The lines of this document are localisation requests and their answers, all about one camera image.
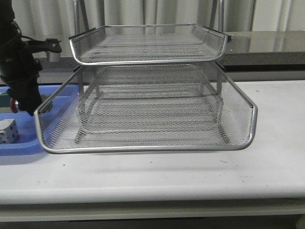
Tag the green terminal block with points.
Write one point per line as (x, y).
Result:
(4, 100)

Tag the grey metal rack frame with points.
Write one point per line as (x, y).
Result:
(149, 86)

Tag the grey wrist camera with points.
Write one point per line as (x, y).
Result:
(54, 50)

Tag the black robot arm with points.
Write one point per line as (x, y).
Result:
(11, 44)

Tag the white contact block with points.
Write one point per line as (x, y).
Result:
(7, 131)

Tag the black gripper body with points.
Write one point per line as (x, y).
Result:
(21, 78)

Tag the silver mesh top tray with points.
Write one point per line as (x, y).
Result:
(146, 44)

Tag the blue plastic tray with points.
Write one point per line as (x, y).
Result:
(53, 116)

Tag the red emergency stop button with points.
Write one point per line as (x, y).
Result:
(14, 105)

